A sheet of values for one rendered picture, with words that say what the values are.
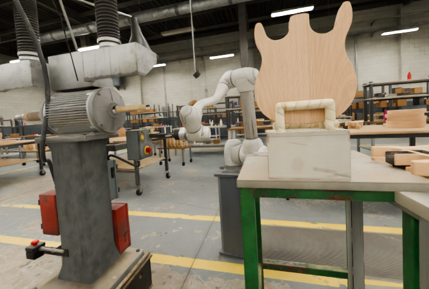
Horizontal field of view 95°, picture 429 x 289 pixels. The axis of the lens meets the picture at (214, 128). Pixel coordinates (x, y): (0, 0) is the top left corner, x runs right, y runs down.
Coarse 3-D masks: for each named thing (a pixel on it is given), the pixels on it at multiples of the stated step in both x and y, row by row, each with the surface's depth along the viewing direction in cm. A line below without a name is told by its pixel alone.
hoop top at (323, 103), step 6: (282, 102) 73; (288, 102) 72; (294, 102) 71; (300, 102) 70; (306, 102) 70; (312, 102) 69; (318, 102) 68; (324, 102) 68; (330, 102) 67; (282, 108) 72; (288, 108) 71; (294, 108) 71; (300, 108) 71; (306, 108) 70; (312, 108) 70
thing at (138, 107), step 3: (132, 105) 106; (135, 105) 106; (138, 105) 105; (141, 105) 104; (144, 105) 104; (117, 108) 108; (120, 108) 107; (123, 108) 107; (126, 108) 106; (129, 108) 106; (132, 108) 106; (135, 108) 105; (138, 108) 105; (141, 108) 104; (144, 108) 104; (117, 111) 108; (120, 111) 108; (123, 111) 108; (126, 111) 107; (129, 111) 107
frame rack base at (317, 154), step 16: (304, 128) 82; (336, 128) 73; (272, 144) 72; (288, 144) 71; (304, 144) 70; (320, 144) 68; (336, 144) 67; (272, 160) 73; (288, 160) 71; (304, 160) 70; (320, 160) 68; (336, 160) 67; (272, 176) 73; (288, 176) 72; (304, 176) 70; (320, 176) 69; (336, 176) 68
